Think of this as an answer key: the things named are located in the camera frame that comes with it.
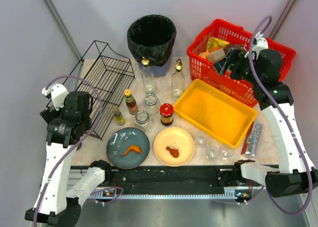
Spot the gold-capped glass bottle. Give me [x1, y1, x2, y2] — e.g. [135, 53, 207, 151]
[141, 57, 156, 94]
[171, 59, 185, 101]

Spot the small yellow seasoning bottle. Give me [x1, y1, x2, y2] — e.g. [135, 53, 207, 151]
[111, 105, 125, 126]

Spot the red-brown sauce bottle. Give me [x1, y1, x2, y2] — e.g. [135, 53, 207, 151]
[124, 89, 139, 115]

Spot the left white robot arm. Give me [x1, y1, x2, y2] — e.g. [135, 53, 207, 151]
[25, 83, 109, 227]

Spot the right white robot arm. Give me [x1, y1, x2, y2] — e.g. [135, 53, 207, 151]
[214, 32, 318, 198]

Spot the brown cardboard box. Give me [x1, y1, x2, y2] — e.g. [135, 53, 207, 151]
[206, 49, 226, 63]

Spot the red plastic shopping basket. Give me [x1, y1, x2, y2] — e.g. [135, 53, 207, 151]
[186, 18, 297, 108]

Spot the yellow snack bag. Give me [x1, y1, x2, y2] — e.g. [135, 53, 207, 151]
[206, 36, 230, 52]

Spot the blue ceramic plate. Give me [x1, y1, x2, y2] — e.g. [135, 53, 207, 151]
[106, 128, 150, 169]

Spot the yellow plastic tray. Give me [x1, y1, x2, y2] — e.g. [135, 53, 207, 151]
[173, 79, 257, 149]

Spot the front empty glass jar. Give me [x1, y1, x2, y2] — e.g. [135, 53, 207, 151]
[134, 110, 154, 132]

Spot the empty glass jar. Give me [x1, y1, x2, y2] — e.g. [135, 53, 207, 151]
[144, 93, 160, 114]
[134, 110, 154, 132]

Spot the red-lidded sauce jar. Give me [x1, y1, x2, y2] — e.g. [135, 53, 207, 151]
[159, 103, 174, 126]

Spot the chicken wing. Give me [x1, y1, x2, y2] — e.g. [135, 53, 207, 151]
[121, 145, 142, 157]

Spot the trash bin with black bag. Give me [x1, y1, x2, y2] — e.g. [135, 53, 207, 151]
[127, 14, 177, 78]

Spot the left small glass cup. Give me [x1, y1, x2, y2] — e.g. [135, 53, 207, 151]
[193, 132, 209, 148]

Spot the small glass cup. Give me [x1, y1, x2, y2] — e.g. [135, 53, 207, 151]
[205, 145, 220, 160]
[220, 144, 235, 159]
[193, 132, 209, 148]

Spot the rear empty glass jar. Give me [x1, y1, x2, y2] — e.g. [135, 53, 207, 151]
[144, 93, 160, 114]

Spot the silver foil packet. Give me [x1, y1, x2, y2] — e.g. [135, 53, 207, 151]
[241, 121, 263, 158]

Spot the cream ceramic plate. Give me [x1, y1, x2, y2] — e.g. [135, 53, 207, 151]
[154, 127, 195, 167]

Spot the right small glass cup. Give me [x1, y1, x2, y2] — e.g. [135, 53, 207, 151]
[220, 144, 235, 159]

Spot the middle small glass cup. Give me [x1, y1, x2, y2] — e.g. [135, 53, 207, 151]
[205, 145, 220, 160]

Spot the chicken drumstick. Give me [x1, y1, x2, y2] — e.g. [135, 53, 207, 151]
[166, 147, 179, 158]

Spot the black wire rack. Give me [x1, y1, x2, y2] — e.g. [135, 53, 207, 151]
[71, 40, 135, 140]

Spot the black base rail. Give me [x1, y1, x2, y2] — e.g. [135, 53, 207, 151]
[84, 163, 251, 195]

